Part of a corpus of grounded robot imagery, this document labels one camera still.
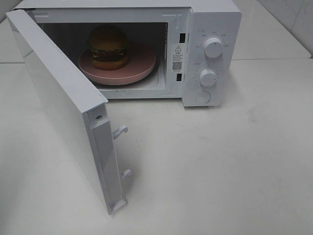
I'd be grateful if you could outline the round white door button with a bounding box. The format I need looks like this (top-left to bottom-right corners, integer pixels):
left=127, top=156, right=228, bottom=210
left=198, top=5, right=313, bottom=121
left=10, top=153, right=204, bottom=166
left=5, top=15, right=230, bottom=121
left=196, top=92, right=211, bottom=104

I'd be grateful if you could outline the pink round plate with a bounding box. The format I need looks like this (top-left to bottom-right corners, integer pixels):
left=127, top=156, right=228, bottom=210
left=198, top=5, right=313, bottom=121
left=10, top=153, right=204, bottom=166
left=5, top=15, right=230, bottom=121
left=78, top=43, right=157, bottom=86

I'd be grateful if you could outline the white microwave door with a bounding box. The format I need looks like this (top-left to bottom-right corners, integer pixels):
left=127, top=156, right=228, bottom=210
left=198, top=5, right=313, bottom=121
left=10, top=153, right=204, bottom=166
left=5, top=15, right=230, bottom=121
left=6, top=10, right=130, bottom=214

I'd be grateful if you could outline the burger with lettuce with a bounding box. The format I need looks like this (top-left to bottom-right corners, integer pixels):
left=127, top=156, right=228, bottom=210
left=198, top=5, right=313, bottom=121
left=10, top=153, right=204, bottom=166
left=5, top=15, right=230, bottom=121
left=87, top=24, right=129, bottom=71

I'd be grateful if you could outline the lower white timer knob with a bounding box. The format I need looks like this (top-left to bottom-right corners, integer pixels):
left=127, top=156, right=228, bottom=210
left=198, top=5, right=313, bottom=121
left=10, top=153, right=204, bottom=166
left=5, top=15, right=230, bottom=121
left=199, top=69, right=217, bottom=87

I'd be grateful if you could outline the white warning label sticker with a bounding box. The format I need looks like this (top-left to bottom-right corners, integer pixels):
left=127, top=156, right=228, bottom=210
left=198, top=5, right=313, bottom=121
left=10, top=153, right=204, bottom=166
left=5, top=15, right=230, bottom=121
left=170, top=43, right=186, bottom=72

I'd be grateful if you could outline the white microwave oven body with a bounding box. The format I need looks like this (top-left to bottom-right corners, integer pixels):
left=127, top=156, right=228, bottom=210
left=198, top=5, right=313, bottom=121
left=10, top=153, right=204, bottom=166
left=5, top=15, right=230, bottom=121
left=12, top=0, right=242, bottom=107

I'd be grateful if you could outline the upper white power knob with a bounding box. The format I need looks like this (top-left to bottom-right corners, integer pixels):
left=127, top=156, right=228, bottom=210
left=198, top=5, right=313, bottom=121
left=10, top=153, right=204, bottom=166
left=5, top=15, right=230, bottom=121
left=203, top=35, right=224, bottom=58

